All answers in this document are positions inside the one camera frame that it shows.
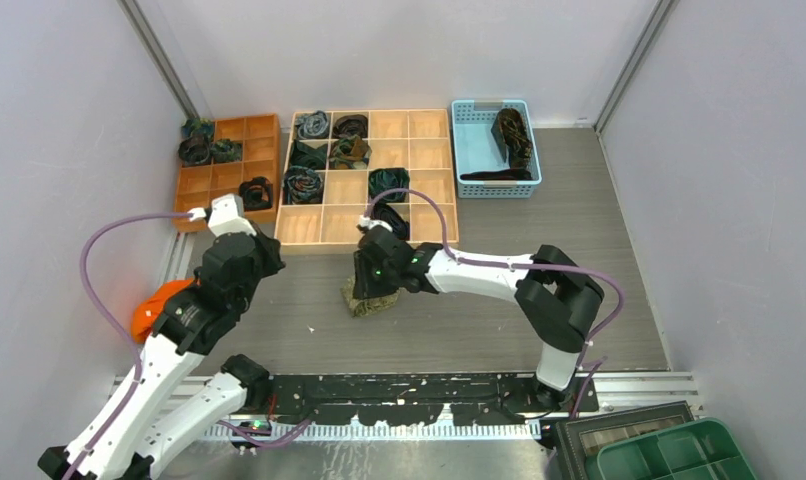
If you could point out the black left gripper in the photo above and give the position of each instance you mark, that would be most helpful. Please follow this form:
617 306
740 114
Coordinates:
272 249

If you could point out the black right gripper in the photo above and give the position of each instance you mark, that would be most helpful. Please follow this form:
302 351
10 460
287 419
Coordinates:
364 284

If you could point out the green floral patterned tie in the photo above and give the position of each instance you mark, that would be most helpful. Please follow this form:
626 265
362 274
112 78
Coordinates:
364 307

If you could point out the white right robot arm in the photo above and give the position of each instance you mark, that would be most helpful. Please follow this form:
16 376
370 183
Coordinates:
559 301

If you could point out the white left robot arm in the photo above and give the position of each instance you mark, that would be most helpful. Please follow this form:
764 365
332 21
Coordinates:
129 438

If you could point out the rolled dark navy tie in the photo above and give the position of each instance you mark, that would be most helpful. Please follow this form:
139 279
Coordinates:
396 222

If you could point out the rolled black orange tie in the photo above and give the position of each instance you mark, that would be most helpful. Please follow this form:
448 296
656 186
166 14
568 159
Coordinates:
256 194

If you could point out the rolled blue multicolour tie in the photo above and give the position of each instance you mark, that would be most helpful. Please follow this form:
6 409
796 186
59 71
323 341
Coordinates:
302 186

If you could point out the orange wooden compartment tray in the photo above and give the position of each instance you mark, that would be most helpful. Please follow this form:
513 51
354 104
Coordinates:
197 187

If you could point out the rolled green patterned tie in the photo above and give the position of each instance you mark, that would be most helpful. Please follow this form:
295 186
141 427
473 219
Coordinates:
226 151

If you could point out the rolled dark green tie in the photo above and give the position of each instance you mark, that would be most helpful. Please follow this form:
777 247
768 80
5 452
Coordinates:
308 154

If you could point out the light wooden compartment tray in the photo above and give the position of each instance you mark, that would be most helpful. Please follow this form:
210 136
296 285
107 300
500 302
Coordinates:
417 140

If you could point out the rolled dark striped tie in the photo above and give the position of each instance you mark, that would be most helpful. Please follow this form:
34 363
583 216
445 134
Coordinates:
194 151

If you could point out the rolled green orange tie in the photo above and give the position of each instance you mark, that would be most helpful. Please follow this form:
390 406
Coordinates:
349 153

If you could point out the orange cloth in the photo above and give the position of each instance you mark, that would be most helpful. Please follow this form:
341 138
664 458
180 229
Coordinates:
145 315

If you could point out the rolled teal tie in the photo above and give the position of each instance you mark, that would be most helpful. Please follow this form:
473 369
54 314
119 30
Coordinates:
198 127

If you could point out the rolled grey blue tie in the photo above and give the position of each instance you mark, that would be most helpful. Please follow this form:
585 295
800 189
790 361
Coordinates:
312 126

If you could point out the rolled dark brown tie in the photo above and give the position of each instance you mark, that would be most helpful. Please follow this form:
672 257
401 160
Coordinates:
350 125

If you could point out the light blue plastic basket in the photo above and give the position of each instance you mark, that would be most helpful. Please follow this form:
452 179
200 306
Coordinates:
475 150

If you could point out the navy red striped tie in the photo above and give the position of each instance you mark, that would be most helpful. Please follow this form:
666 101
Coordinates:
511 174

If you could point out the brown orange patterned tie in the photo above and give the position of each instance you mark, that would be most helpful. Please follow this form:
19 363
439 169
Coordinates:
511 137

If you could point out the dark framed box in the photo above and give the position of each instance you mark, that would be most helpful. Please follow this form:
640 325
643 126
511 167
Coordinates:
577 440

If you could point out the green plastic organizer bin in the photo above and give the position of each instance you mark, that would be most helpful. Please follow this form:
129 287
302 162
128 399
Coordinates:
701 449

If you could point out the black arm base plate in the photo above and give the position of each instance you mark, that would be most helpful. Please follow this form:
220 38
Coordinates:
469 399

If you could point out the aluminium frame rail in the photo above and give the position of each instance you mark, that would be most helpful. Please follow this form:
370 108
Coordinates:
615 391

